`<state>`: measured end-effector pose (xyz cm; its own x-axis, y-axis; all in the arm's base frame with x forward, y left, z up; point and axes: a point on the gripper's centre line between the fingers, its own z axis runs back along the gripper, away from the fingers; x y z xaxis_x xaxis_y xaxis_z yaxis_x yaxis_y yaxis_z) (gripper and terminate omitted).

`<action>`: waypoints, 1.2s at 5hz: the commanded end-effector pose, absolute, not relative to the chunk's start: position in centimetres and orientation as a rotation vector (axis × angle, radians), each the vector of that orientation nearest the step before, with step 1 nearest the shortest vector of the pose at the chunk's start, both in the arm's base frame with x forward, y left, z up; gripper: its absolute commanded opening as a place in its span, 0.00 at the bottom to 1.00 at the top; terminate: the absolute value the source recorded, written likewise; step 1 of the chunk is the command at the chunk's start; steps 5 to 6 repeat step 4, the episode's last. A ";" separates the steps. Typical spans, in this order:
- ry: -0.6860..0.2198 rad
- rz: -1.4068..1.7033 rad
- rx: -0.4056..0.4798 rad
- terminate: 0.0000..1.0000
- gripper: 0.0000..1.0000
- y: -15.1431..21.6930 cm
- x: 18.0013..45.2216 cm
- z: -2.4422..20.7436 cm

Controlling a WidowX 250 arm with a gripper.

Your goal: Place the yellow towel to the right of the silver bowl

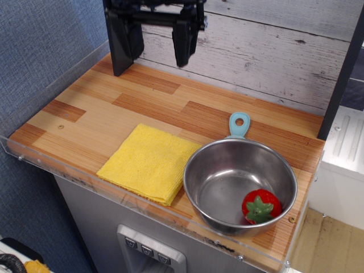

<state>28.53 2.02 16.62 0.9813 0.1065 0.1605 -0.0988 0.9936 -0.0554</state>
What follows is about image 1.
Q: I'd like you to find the silver dispenser button panel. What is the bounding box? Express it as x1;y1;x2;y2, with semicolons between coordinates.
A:
117;224;187;272

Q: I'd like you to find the grey toy fridge cabinet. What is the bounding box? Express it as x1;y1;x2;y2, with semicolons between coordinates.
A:
56;176;260;272

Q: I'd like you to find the black braided hose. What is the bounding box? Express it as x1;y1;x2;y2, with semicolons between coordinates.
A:
0;253;28;273

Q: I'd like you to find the white toy sink unit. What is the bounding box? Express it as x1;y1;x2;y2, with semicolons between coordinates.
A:
308;106;363;229

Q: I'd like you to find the yellow towel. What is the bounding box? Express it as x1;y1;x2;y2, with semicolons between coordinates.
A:
97;123;200;206

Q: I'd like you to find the dark grey post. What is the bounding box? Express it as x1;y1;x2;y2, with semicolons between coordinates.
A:
317;6;363;140
103;1;134;77

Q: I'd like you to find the silver bowl with blue handle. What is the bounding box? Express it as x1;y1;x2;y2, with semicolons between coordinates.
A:
183;112;298;237

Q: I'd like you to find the dark grey left post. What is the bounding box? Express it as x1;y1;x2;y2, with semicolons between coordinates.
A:
103;1;134;77

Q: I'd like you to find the clear acrylic guard rail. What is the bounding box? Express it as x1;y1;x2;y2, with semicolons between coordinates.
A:
1;52;324;272

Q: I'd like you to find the yellow object bottom corner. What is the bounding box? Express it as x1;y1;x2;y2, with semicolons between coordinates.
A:
24;260;51;273

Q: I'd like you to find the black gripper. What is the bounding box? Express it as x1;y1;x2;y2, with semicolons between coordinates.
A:
104;1;208;67

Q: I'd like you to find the red toy strawberry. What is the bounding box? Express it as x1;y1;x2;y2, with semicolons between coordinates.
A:
242;189;282;225

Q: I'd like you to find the dark grey right post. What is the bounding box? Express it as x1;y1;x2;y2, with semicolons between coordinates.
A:
317;6;363;140

